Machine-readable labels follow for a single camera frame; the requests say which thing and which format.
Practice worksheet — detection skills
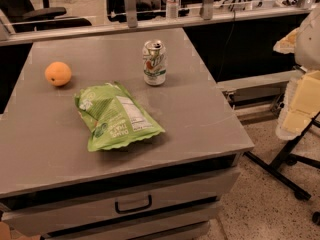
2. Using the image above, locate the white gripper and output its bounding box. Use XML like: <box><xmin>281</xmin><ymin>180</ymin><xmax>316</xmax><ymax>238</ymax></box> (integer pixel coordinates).
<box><xmin>273</xmin><ymin>29</ymin><xmax>320</xmax><ymax>140</ymax></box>

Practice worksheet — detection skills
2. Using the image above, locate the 7up soda can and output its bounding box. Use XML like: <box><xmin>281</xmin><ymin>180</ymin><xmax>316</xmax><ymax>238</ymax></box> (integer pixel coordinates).
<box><xmin>142</xmin><ymin>39</ymin><xmax>167</xmax><ymax>86</ymax></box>

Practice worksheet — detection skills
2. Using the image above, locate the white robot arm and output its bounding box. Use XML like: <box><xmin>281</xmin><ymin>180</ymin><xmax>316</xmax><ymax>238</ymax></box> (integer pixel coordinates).
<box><xmin>273</xmin><ymin>5</ymin><xmax>320</xmax><ymax>140</ymax></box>

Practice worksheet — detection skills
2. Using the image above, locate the black rolling stand base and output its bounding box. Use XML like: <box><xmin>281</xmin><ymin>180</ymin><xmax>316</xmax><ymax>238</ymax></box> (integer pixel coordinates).
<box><xmin>245</xmin><ymin>120</ymin><xmax>320</xmax><ymax>228</ymax></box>

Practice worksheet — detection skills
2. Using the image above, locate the clear plastic water bottle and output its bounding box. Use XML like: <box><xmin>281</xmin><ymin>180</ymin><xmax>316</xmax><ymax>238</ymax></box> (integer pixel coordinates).
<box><xmin>166</xmin><ymin>0</ymin><xmax>179</xmax><ymax>19</ymax></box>

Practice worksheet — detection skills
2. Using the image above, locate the green chip bag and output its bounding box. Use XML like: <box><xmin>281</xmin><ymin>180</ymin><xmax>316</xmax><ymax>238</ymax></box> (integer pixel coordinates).
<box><xmin>74</xmin><ymin>82</ymin><xmax>165</xmax><ymax>152</ymax></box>

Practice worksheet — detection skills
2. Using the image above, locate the orange fruit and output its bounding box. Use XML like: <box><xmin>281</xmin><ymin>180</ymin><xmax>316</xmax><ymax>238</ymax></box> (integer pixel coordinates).
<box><xmin>45</xmin><ymin>62</ymin><xmax>72</xmax><ymax>87</ymax></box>

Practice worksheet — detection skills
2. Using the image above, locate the black office chair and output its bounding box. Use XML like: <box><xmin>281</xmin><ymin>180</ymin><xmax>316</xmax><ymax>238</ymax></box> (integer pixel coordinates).
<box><xmin>0</xmin><ymin>0</ymin><xmax>93</xmax><ymax>33</ymax></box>

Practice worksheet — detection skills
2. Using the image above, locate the grey drawer with black handle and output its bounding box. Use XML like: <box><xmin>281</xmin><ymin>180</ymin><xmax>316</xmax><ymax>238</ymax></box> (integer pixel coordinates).
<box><xmin>3</xmin><ymin>167</ymin><xmax>240</xmax><ymax>236</ymax></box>

